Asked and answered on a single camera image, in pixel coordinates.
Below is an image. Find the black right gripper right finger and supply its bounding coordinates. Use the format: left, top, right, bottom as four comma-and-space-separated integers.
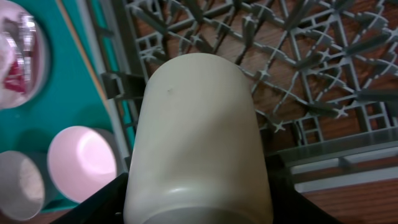
266, 154, 341, 224

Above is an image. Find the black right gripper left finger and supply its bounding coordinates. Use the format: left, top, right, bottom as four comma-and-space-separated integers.
52, 173, 128, 224

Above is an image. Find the pink bowl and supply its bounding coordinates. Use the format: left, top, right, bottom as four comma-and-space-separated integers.
47, 126, 124, 203

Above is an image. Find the right wooden chopstick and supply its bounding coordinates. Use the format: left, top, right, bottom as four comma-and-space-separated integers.
55, 0, 109, 113

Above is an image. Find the teal plastic tray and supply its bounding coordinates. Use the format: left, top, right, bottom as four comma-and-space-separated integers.
0, 0, 137, 214

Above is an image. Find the white round plate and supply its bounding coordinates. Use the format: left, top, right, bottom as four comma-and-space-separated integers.
1, 0, 50, 110

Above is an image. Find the red snack wrapper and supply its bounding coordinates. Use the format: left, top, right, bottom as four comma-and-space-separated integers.
3, 39, 34, 95

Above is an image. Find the grey bowl with rice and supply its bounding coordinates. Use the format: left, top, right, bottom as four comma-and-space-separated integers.
1, 151, 58, 221

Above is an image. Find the white cup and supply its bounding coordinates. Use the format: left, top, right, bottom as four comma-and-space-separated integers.
123, 53, 274, 223

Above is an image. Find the grey dishwasher rack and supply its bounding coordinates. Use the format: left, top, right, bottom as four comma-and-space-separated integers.
78, 1, 397, 193

